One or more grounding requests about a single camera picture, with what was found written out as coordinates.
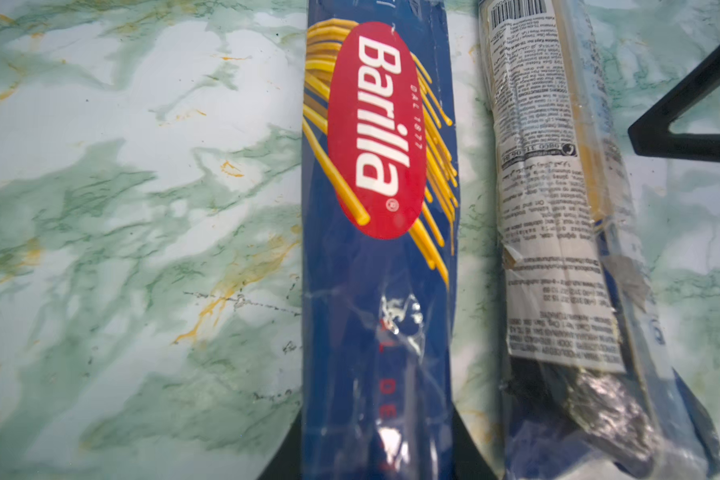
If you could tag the clear noodle bag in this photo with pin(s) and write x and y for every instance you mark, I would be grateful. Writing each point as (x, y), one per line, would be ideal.
(589, 391)

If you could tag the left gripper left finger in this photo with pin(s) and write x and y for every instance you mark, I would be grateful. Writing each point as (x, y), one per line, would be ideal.
(286, 462)

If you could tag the dark blue spaghetti bag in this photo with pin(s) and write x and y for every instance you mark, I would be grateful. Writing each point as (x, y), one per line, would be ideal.
(380, 211)

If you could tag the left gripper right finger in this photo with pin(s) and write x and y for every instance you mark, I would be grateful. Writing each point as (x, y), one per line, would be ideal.
(468, 462)

